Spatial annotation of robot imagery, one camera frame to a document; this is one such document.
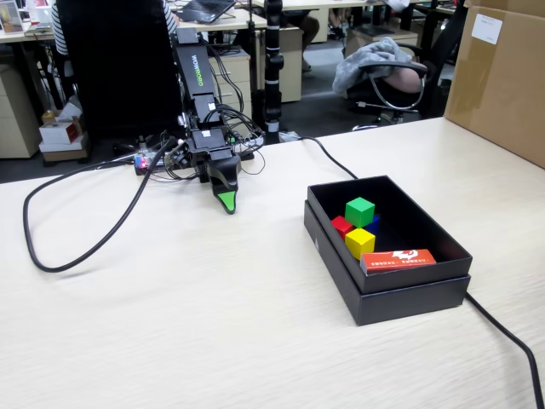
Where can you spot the person in striped shirt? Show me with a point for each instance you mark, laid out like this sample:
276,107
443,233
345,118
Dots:
59,30

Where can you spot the orange red carton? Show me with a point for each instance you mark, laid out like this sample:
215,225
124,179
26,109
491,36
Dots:
398,260

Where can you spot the light wooden desk pedestal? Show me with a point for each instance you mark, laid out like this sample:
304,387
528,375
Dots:
17,119

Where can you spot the black laptop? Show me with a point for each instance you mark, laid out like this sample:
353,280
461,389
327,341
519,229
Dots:
208,6

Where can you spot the seated person legs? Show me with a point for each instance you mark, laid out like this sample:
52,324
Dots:
308,30

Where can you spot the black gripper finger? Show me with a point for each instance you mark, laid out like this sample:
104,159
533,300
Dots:
227,202
225,172

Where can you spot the desktop picture frame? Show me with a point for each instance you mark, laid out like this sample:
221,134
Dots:
10,17

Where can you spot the red wooden cube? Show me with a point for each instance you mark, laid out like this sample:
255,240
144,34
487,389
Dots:
341,226

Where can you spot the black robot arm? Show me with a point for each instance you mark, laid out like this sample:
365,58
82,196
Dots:
193,72

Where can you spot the small white box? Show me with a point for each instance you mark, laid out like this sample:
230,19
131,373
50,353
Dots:
57,133

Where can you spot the yellow wooden cube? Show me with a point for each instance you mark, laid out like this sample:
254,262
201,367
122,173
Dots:
359,243

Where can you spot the large brown cardboard box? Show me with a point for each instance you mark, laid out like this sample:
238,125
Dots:
502,93

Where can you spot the black office chair backrest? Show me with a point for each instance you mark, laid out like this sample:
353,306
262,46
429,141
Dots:
119,64

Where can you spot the bare person leg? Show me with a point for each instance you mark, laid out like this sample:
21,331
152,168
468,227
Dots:
404,78

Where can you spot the beige desk side cabinet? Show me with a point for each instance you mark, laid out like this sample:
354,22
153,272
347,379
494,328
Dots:
291,64

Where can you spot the grey blanket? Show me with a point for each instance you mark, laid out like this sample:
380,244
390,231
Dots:
366,64

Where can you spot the robot controller circuit board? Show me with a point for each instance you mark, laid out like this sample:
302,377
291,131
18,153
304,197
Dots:
142,163

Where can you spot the green wooden cube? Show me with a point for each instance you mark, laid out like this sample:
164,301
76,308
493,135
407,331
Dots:
359,212

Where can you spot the small open cardboard box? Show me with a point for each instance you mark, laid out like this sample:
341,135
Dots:
64,154

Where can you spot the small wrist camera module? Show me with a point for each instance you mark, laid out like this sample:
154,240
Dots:
179,158

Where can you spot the black vertical pole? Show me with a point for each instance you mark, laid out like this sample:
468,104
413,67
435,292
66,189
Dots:
273,85

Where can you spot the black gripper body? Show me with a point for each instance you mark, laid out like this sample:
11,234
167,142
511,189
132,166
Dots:
206,145

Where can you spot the white paper label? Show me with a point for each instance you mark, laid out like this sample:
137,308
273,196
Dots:
486,29

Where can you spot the chrome frame office chair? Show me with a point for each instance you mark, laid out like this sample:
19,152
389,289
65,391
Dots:
383,65

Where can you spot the black cardboard box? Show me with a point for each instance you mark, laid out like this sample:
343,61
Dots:
409,304
409,279

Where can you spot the blue wooden cube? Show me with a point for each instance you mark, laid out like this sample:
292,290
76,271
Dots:
374,223

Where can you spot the beige drawer cabinet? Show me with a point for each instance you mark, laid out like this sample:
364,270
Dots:
238,68

